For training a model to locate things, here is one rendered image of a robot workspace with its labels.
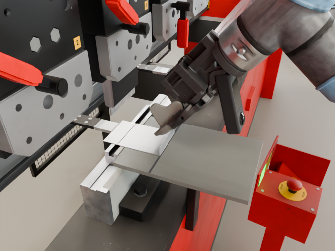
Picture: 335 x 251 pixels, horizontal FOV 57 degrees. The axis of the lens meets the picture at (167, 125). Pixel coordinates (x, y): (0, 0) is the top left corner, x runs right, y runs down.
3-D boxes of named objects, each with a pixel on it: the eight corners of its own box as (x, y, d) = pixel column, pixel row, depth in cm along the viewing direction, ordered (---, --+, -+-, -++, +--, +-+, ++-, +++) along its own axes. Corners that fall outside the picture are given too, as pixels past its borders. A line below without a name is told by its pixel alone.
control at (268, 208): (304, 244, 84) (323, 198, 74) (247, 219, 90) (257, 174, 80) (316, 195, 98) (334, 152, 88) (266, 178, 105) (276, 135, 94)
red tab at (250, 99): (249, 111, 160) (251, 99, 156) (245, 110, 161) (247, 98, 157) (253, 97, 172) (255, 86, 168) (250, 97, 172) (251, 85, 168)
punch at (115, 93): (115, 116, 59) (110, 70, 53) (106, 114, 59) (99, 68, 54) (138, 93, 66) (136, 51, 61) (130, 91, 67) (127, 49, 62)
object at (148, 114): (118, 166, 64) (117, 155, 62) (105, 162, 65) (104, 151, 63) (157, 116, 79) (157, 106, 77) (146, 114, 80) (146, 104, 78)
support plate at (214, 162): (248, 205, 53) (249, 201, 52) (112, 166, 61) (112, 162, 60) (262, 144, 66) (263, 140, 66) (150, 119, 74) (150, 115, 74)
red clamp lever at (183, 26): (187, 50, 67) (189, 3, 62) (170, 48, 69) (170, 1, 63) (190, 47, 69) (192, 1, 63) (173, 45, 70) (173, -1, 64)
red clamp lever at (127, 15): (124, -8, 38) (150, 26, 47) (95, -11, 39) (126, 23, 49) (120, 6, 38) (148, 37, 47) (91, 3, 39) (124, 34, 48)
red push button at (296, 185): (297, 199, 82) (301, 190, 80) (282, 194, 83) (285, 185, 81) (300, 190, 85) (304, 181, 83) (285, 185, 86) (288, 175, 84)
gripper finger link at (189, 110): (170, 116, 59) (203, 86, 55) (176, 123, 59) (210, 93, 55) (164, 126, 54) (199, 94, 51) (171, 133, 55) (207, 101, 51)
